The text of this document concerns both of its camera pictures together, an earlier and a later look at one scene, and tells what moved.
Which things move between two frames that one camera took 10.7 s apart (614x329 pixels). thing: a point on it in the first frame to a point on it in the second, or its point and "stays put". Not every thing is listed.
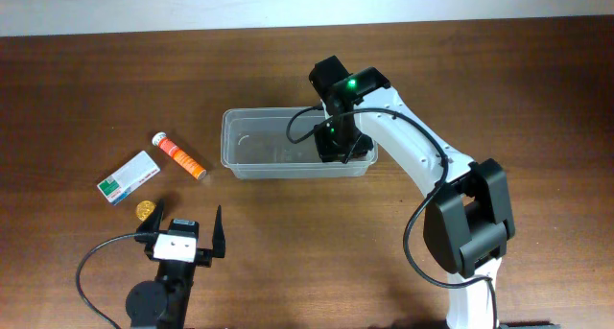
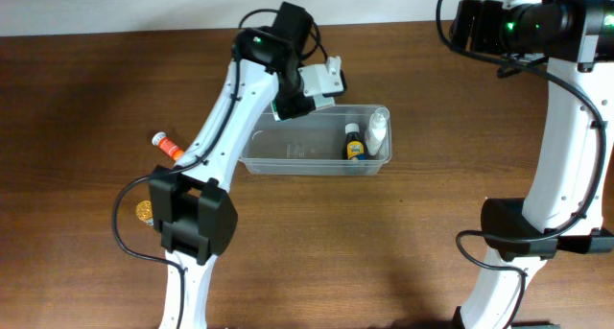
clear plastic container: (280, 143) stays put
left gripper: (203, 255) to (301, 104)
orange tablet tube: (177, 155) stays put
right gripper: (328, 151) to (487, 15)
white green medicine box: (116, 185) to (320, 103)
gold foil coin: (144, 208) stays put
